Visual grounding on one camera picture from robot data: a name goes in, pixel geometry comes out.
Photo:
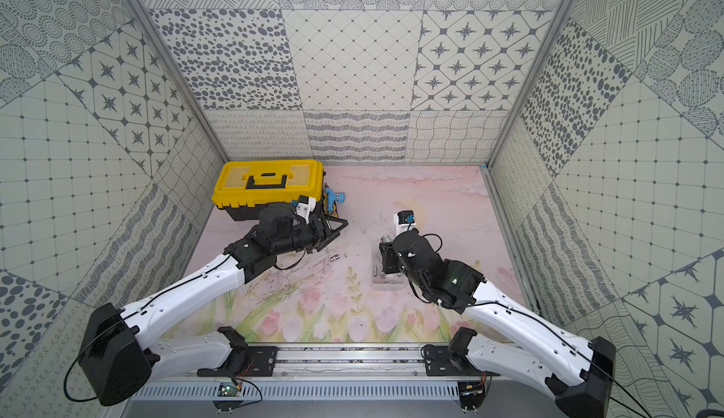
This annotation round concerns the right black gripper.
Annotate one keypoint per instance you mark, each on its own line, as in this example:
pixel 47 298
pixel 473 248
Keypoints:
pixel 390 257

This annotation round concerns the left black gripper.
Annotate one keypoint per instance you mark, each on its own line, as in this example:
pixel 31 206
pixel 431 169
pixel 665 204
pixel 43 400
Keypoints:
pixel 324 231

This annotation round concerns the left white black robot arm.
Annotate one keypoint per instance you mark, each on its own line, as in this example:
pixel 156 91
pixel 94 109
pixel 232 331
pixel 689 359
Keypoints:
pixel 123 349

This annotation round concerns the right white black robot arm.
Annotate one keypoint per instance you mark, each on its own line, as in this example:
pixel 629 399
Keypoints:
pixel 453 285

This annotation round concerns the clear plastic storage box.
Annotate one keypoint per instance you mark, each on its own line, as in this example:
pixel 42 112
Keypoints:
pixel 380 281

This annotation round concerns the blue yellow hand tool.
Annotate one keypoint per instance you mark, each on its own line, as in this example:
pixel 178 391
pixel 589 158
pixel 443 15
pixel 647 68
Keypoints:
pixel 332 200

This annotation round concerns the yellow black toolbox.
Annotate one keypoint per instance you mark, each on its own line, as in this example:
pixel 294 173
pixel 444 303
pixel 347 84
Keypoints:
pixel 244 188

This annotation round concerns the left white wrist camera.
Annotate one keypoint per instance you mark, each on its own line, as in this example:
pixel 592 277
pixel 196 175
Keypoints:
pixel 304 206

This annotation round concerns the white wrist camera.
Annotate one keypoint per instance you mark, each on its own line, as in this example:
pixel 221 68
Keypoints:
pixel 404 221
pixel 304 206

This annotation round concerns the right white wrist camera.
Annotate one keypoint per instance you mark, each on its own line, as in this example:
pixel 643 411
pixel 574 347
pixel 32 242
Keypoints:
pixel 404 221

